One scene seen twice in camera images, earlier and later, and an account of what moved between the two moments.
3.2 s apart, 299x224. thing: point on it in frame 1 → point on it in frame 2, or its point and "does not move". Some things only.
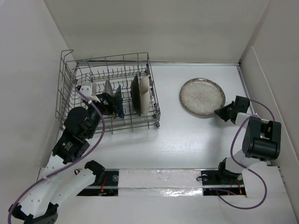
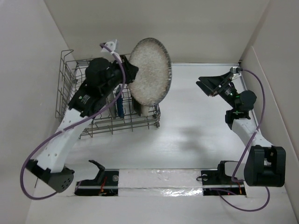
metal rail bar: x=166 y=186 does not move
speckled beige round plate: x=201 y=97 → x=152 y=83
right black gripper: x=221 y=112 → x=214 y=82
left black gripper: x=109 y=108 → x=130 y=70
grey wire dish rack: x=117 y=91 does not move
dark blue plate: x=121 y=112 does not move
